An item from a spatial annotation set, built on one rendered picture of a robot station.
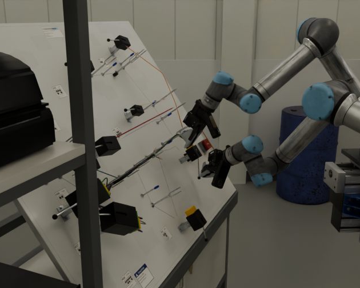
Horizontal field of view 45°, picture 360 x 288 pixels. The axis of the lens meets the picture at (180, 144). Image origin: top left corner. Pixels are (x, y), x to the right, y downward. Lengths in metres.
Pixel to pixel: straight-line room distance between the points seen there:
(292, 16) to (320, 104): 3.15
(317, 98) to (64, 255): 0.89
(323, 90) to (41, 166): 0.91
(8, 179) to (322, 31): 1.28
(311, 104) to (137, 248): 0.73
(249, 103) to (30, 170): 1.02
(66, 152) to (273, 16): 3.76
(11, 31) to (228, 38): 2.95
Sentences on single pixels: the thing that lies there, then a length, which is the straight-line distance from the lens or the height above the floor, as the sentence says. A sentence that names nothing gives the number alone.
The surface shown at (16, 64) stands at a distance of 0.90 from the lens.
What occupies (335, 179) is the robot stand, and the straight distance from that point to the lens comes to 1.86.
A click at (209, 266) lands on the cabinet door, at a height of 0.59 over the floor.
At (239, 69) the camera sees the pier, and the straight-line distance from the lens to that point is 4.34.
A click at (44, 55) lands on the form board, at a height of 1.58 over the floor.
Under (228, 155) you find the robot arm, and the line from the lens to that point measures 1.72.
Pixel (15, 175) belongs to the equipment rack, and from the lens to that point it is 0.78.
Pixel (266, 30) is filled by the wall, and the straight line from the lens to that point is 4.46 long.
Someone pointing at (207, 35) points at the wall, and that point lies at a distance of 4.35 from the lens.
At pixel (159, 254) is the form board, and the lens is 1.53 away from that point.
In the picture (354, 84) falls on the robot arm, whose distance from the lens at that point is 1.95.
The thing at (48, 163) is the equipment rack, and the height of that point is 1.45.
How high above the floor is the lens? 1.72
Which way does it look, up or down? 17 degrees down
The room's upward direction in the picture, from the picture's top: straight up
